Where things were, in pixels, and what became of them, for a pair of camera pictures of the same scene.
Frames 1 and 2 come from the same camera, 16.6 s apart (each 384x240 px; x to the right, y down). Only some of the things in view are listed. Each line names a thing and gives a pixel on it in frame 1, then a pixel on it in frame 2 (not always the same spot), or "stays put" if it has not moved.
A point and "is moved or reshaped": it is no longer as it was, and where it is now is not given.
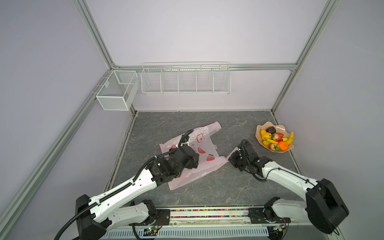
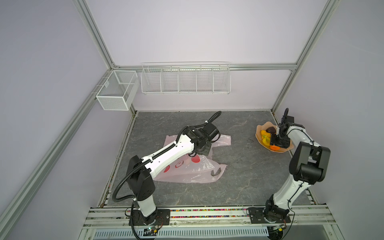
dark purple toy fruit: x=271 y=129 stays put
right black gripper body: x=235 y=159 to x=279 y=140
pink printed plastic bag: x=202 y=141 is moved or reshaped
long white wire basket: x=186 y=78 stays put
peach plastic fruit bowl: x=279 y=129 stays put
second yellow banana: x=268 y=141 stays put
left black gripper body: x=190 y=164 to x=205 y=151
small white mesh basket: x=119 y=90 stays put
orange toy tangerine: x=283 y=145 is moved or reshaped
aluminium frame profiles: x=11 y=207 stays put
